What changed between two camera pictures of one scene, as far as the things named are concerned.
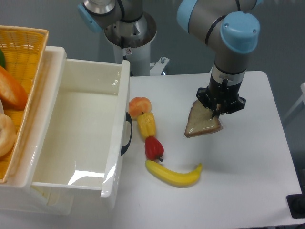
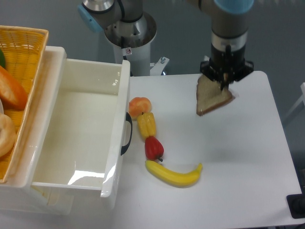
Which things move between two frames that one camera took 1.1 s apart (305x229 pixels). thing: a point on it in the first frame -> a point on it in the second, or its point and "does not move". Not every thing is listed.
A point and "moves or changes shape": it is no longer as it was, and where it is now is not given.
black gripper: (219, 98) -> (226, 67)
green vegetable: (2, 59) does not move
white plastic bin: (71, 146) does not move
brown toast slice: (200, 122) moves or changes shape
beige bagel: (7, 134) does not move
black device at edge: (296, 205) does not move
